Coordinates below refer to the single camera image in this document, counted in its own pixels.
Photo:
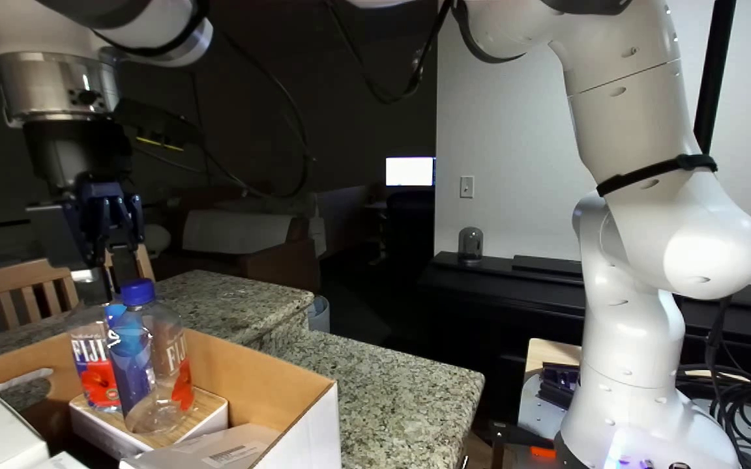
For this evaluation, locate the dark low sideboard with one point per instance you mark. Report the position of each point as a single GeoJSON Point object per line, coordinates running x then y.
{"type": "Point", "coordinates": [496, 313]}

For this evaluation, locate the white cardboard box brown inside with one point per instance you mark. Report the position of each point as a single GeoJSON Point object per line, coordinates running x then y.
{"type": "Point", "coordinates": [279, 407]}

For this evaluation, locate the black stand pole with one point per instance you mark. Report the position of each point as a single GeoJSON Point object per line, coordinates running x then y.
{"type": "Point", "coordinates": [713, 69]}

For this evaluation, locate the light wooden slatted chair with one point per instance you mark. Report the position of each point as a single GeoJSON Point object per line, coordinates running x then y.
{"type": "Point", "coordinates": [20, 287]}

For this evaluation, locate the background cardboard box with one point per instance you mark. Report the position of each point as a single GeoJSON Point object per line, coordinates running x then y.
{"type": "Point", "coordinates": [235, 231]}

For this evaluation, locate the dark purple device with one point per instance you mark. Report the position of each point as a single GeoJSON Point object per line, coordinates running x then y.
{"type": "Point", "coordinates": [558, 381]}

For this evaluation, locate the small grey jar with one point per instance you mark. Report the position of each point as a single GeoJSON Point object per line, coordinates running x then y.
{"type": "Point", "coordinates": [471, 247]}

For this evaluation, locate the white paper towel roll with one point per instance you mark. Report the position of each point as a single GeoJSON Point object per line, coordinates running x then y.
{"type": "Point", "coordinates": [318, 313]}

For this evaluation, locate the white light switch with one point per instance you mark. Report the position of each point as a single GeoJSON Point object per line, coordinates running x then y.
{"type": "Point", "coordinates": [466, 185]}

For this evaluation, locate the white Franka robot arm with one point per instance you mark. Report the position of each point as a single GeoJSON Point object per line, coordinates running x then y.
{"type": "Point", "coordinates": [637, 262]}

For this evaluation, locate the lit computer monitor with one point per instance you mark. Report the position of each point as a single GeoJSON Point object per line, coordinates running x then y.
{"type": "Point", "coordinates": [411, 171]}

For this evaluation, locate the light wooden robot table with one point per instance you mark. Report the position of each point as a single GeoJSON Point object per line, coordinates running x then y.
{"type": "Point", "coordinates": [545, 352]}

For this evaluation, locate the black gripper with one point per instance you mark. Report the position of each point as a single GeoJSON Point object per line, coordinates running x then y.
{"type": "Point", "coordinates": [77, 153]}

